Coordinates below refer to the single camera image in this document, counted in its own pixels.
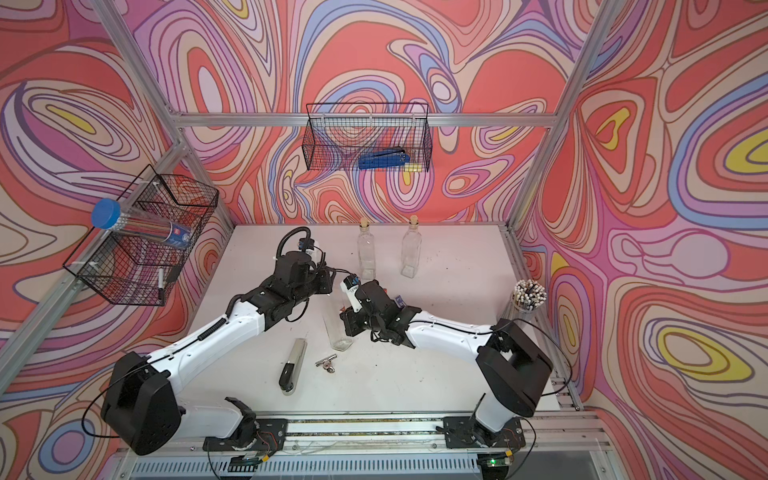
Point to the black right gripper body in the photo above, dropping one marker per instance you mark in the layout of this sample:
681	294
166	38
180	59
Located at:
361	321

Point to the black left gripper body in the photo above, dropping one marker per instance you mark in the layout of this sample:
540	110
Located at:
322	282

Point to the clear glass bottle black cap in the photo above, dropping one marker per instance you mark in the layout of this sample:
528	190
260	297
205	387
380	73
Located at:
332	307

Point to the clear glass bottle cork stopper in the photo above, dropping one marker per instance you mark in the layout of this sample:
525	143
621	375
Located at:
366	252

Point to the clear square bottle with cork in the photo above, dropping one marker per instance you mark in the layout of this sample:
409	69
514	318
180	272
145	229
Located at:
411	249

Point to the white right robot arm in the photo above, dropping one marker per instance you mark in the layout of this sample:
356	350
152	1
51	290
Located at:
515	368

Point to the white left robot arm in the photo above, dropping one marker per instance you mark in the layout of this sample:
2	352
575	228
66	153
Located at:
143	404

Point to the small metal clip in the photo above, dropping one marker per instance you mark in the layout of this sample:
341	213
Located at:
327	363

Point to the black and beige flat tool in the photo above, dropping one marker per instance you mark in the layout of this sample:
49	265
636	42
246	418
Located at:
288	378

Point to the blue plastic tool in basket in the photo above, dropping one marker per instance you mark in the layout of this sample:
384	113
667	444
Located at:
383	159

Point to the metal cup of pencils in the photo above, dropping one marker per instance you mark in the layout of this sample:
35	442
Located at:
527	297

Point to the black marker in basket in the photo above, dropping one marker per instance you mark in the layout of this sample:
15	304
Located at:
161	285

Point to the clear tube with blue cap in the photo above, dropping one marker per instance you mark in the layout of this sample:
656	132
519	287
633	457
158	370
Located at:
108	214

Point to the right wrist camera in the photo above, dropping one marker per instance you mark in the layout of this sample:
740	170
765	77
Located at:
349	286

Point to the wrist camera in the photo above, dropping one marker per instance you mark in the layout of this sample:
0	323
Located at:
349	286
308	245

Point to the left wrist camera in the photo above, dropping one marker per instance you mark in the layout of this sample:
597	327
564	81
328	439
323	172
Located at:
308	245

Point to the black wire basket back wall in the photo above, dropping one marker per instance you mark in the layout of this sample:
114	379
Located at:
337	133

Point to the black wire basket wall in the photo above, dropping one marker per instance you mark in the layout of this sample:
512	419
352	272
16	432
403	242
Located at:
337	133
122	269

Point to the black wire basket left wall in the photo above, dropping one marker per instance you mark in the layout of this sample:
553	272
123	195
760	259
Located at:
122	269

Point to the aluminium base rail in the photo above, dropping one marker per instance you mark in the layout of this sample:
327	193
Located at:
419	445

